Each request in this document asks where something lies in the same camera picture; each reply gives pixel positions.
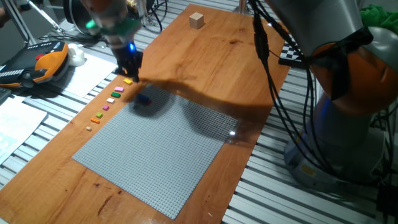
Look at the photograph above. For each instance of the yellow Lego brick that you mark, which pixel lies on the yellow Lego brick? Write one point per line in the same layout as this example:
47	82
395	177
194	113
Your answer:
127	81

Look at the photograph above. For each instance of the light pink Lego brick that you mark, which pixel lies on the light pink Lego brick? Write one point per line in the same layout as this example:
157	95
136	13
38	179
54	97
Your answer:
119	89

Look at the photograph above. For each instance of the white paper sheet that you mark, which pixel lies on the white paper sheet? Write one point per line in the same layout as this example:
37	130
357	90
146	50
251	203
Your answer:
15	124
84	74

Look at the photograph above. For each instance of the light wooden cube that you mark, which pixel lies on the light wooden cube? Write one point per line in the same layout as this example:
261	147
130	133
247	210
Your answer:
196	20

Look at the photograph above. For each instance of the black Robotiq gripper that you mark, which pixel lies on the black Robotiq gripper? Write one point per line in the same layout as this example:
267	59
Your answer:
127	56

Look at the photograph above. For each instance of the white Lego brick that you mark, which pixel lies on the white Lego brick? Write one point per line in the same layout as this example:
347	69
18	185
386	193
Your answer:
110	100

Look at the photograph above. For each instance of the glossy wooden board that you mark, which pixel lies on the glossy wooden board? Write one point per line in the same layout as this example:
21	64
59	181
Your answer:
202	46

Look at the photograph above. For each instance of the narrow orange Lego brick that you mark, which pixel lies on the narrow orange Lego brick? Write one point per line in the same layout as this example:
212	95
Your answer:
95	120

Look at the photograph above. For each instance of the grey metal tripod leg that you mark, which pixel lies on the grey metal tripod leg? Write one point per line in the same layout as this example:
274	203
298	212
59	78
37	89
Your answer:
46	15
18	23

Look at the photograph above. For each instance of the green cloth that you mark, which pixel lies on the green cloth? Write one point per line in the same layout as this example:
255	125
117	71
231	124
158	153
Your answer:
381	17

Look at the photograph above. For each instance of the blue Lego brick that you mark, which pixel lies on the blue Lego brick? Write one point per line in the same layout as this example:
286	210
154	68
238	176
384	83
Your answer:
142	98

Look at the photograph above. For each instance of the tan frame post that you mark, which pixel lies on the tan frame post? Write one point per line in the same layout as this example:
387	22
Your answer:
242	7

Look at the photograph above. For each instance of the small magenta Lego brick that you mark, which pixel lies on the small magenta Lego brick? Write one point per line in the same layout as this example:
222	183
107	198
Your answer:
106	107

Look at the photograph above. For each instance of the black computer keyboard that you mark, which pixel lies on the black computer keyboard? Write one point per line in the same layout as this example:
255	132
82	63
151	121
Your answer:
3	94

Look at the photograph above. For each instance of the green wrist adapter mount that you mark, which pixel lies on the green wrist adapter mount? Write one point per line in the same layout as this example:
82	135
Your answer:
124	28

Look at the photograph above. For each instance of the person forearm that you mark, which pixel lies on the person forearm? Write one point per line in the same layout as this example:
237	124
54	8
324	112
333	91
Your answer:
3	15

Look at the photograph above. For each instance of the orange black teach pendant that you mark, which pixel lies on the orange black teach pendant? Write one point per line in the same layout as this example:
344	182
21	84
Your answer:
43	62

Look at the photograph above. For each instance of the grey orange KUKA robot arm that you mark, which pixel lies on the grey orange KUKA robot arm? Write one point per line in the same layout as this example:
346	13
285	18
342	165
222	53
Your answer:
351	81

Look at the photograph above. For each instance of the black white checkerboard card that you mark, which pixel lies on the black white checkerboard card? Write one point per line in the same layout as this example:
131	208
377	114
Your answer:
292	53

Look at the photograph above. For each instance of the grey Lego baseplate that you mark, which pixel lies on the grey Lego baseplate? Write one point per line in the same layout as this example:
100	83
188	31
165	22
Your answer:
155	149

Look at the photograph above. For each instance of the lime green Lego brick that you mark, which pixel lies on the lime green Lego brick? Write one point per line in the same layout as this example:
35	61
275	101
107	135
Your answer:
99	115

